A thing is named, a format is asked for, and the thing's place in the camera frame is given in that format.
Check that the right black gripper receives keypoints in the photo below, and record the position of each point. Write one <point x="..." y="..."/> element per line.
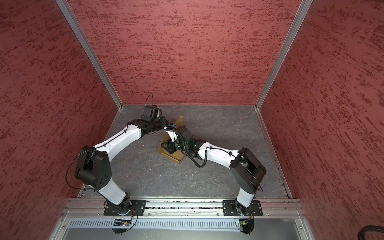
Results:
<point x="170" y="145"/>

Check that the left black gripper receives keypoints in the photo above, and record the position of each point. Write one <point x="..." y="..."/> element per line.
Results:
<point x="164" y="120"/>

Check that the brown cardboard box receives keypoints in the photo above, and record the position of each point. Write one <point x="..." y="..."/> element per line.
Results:
<point x="168" y="150"/>

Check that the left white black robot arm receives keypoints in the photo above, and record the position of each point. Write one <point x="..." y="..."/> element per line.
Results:
<point x="94" y="163"/>

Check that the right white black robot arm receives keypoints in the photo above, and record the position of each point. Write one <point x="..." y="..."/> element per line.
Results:
<point x="247" y="170"/>

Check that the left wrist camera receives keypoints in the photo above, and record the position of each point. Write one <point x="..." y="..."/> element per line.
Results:
<point x="150" y="113"/>

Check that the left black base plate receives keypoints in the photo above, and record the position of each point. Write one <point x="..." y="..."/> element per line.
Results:
<point x="126" y="208"/>

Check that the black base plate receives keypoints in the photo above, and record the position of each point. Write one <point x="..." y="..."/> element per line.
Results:
<point x="234" y="208"/>
<point x="126" y="208"/>

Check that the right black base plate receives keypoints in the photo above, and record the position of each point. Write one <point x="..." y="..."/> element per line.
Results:
<point x="234" y="208"/>

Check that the right controller board with wires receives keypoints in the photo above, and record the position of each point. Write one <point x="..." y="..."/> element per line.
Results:
<point x="247" y="225"/>

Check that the controller board with wires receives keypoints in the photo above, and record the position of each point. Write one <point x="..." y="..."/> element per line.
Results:
<point x="247" y="225"/>
<point x="123" y="223"/>

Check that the left controller board with wires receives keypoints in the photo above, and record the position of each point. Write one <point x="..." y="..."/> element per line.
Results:
<point x="123" y="223"/>

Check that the left aluminium corner post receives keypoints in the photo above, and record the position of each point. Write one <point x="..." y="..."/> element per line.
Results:
<point x="79" y="33"/>

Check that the aluminium corner post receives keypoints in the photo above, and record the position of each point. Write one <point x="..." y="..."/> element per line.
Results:
<point x="79" y="33"/>
<point x="290" y="37"/>

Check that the aluminium front rail frame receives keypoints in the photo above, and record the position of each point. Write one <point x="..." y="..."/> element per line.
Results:
<point x="185" y="208"/>

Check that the white slotted cable duct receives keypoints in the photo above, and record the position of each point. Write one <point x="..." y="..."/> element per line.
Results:
<point x="167" y="224"/>

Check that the right aluminium corner post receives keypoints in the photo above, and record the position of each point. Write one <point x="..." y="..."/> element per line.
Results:
<point x="290" y="37"/>

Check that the black cable bundle corner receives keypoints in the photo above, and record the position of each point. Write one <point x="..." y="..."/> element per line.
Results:
<point x="369" y="229"/>

